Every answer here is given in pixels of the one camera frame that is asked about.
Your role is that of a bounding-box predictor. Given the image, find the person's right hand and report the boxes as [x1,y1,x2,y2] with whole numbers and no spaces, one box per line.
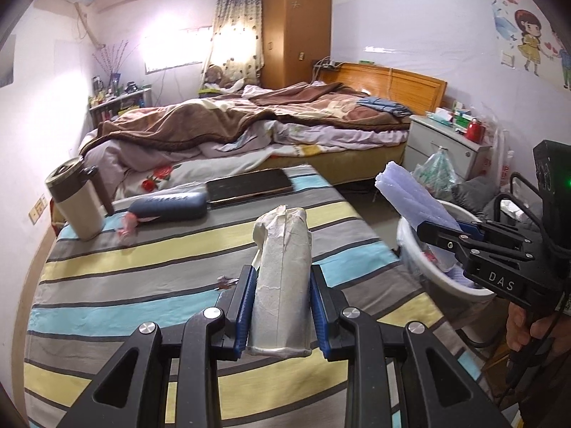
[506,301,568,354]

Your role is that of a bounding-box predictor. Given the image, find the white trash bin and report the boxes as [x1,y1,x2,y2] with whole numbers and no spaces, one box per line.
[396,200,497,300]

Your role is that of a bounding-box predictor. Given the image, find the striped tablecloth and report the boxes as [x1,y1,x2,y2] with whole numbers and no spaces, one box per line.
[22,165,489,428]

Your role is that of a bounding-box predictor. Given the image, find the brown teddy bear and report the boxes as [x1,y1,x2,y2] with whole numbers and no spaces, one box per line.
[203,65,233,92]

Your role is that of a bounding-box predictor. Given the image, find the green plastic bag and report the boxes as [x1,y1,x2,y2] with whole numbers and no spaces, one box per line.
[413,147,461,192]

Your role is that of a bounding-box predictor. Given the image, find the wooden wardrobe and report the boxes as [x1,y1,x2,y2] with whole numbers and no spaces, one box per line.
[261,0,334,91]

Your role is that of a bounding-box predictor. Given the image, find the brown beige kettle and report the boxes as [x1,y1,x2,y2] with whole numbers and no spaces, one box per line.
[45,157,115,241]

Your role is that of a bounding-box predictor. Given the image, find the clear plastic cup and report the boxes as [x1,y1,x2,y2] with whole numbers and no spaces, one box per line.
[115,212,155,238]

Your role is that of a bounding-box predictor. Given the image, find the dark tablet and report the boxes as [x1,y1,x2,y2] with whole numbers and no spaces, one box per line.
[205,168,296,207]

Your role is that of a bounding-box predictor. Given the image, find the dotted curtain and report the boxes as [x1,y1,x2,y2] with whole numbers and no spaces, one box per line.
[209,0,265,89]

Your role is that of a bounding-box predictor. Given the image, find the window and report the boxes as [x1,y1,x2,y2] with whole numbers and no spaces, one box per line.
[143,27,216,74]

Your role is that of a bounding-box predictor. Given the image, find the bed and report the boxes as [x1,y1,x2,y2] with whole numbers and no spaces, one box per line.
[80,62,448,199]

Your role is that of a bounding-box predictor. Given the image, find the grey cloth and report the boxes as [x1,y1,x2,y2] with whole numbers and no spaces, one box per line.
[450,174,502,215]

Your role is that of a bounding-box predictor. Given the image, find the dark blue glasses case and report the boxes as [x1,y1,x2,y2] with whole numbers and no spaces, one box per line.
[128,192,208,223]

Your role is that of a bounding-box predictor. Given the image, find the beige paper pack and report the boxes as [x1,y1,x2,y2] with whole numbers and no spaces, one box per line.
[246,205,313,358]

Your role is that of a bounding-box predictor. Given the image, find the green white boxes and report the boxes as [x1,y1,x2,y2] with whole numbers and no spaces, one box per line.
[427,107,474,129]

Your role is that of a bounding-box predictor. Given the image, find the cluttered white shelf desk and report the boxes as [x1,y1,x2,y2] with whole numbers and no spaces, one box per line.
[87,73,153,129]

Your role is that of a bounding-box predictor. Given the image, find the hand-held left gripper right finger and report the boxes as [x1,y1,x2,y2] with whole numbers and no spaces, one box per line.
[310,265,511,428]

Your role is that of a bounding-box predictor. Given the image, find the wooden headboard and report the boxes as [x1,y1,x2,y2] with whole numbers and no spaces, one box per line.
[321,62,448,114]

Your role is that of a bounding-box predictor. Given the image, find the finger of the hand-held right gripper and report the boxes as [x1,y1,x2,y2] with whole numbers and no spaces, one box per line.
[417,222,494,274]
[457,219,537,260]

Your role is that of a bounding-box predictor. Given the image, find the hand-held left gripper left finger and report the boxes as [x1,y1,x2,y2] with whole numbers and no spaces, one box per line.
[67,265,259,428]

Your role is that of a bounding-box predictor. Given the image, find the cartoon figure wall decal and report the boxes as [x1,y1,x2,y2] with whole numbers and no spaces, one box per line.
[513,8,571,89]

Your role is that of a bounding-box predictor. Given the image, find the white nightstand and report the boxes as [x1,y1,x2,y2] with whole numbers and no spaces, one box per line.
[407,113,494,184]

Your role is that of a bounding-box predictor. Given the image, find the lilac floral duvet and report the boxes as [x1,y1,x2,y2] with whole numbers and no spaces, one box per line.
[84,85,409,197]

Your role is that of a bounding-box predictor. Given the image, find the wall socket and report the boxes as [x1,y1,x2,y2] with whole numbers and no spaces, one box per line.
[29,194,49,226]

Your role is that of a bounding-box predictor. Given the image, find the blue folded clothes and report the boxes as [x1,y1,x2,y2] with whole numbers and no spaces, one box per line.
[357,96,412,117]

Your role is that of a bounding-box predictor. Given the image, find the decorative dry branches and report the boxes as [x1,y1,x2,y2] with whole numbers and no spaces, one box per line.
[91,40,133,82]

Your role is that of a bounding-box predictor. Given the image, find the brown blanket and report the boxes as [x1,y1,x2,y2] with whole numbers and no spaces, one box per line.
[96,82,411,153]

